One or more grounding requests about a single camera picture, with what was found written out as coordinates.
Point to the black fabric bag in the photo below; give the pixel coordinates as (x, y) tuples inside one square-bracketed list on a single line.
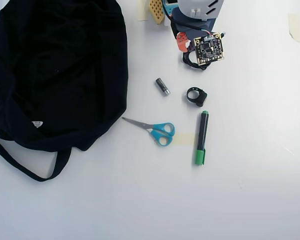
[(60, 75)]

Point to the black battery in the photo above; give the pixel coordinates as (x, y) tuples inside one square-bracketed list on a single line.
[(162, 87)]

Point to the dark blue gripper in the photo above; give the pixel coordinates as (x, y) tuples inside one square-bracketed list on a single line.
[(183, 39)]

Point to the green and black marker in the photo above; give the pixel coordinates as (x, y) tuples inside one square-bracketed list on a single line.
[(202, 135)]

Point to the yellow perforated block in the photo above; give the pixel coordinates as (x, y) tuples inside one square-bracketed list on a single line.
[(156, 11)]

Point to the camera circuit board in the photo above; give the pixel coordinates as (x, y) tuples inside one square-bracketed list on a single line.
[(209, 50)]

